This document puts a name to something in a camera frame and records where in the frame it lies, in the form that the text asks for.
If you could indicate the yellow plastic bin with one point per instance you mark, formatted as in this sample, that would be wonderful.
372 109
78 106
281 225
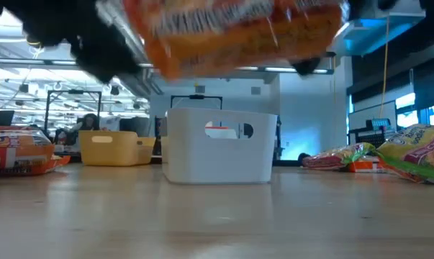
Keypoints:
108 151

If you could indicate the white plastic bin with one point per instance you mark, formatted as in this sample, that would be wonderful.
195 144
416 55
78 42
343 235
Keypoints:
188 158

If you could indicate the black frame stand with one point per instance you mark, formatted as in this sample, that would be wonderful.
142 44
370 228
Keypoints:
74 91
196 96

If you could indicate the black equipment cart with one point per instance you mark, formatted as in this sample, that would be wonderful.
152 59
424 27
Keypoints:
373 138

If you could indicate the person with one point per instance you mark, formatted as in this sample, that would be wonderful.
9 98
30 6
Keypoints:
90 122

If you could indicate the black office chair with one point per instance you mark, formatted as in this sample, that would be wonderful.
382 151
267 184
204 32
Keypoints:
134 126

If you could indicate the green Maruchan ramen pack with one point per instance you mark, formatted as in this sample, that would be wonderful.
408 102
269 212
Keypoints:
418 147
335 156

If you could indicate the ceiling light strip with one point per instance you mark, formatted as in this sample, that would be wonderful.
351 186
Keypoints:
278 69
250 68

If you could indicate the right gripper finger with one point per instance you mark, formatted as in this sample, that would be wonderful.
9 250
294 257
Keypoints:
304 66

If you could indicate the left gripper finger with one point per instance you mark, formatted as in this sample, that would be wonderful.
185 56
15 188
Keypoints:
108 59

